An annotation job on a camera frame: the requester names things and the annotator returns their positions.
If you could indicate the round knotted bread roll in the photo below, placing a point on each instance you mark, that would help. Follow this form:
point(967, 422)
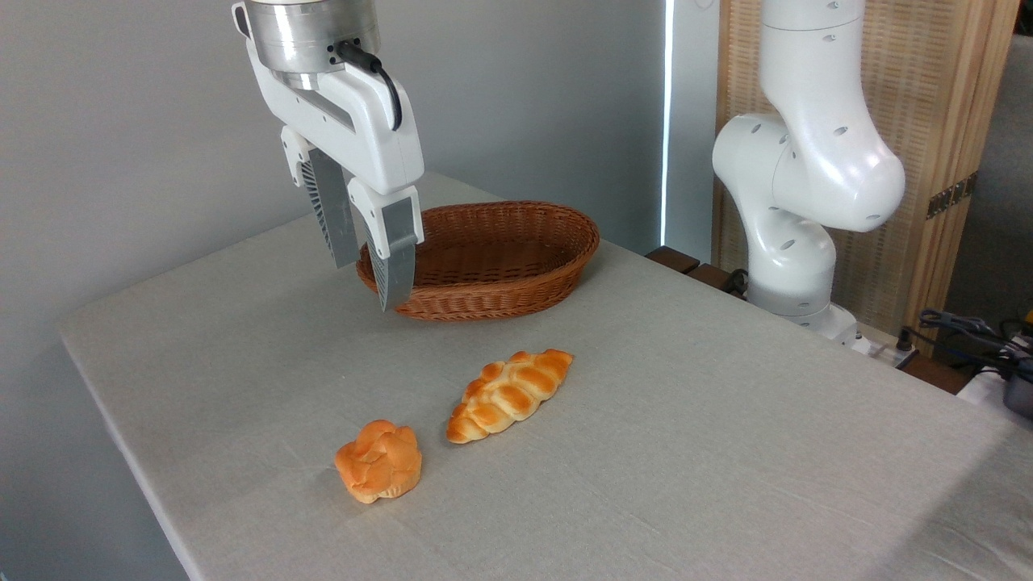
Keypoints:
point(379, 464)

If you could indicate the grey tablecloth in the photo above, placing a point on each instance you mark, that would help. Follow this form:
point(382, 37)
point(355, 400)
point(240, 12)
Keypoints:
point(646, 452)

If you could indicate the bright vertical light strip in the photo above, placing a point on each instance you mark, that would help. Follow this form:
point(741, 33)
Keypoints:
point(667, 121)

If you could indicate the dark brown wooden block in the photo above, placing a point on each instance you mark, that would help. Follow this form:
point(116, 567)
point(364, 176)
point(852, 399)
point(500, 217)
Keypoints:
point(671, 259)
point(712, 277)

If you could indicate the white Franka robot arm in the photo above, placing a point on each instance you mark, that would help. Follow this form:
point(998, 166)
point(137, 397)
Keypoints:
point(807, 161)

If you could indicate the wooden folding screen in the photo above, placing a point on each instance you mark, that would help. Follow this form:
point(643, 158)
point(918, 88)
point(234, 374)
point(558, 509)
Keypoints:
point(928, 97)

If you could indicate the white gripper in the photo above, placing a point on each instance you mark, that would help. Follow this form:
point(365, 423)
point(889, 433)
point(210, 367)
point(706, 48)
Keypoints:
point(379, 137)

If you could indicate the metal screen hinge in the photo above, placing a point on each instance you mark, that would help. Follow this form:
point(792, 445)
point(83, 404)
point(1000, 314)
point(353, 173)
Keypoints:
point(952, 196)

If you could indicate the brown woven wicker basket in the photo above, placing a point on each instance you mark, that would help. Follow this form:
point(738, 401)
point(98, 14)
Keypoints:
point(500, 274)

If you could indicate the long braided bread loaf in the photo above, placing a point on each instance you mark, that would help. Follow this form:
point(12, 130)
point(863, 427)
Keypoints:
point(508, 394)

